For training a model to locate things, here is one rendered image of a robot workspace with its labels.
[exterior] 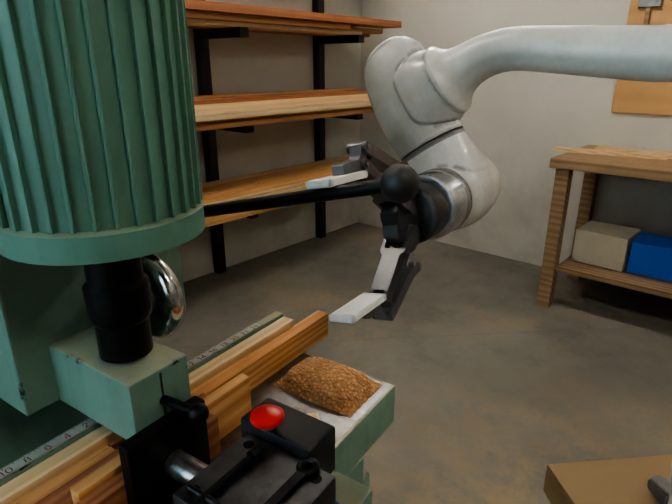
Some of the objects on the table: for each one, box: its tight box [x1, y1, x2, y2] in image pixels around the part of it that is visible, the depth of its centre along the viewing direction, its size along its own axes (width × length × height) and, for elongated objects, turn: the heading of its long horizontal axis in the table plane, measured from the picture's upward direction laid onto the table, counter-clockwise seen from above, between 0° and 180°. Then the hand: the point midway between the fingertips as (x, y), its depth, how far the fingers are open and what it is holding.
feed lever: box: [203, 164, 420, 217], centre depth 58 cm, size 5×32×36 cm
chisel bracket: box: [49, 326, 191, 440], centre depth 55 cm, size 7×14×8 cm, turn 56°
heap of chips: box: [273, 357, 383, 418], centre depth 70 cm, size 8×12×3 cm
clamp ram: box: [118, 396, 211, 504], centre depth 49 cm, size 9×8×9 cm
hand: (335, 252), depth 52 cm, fingers open, 13 cm apart
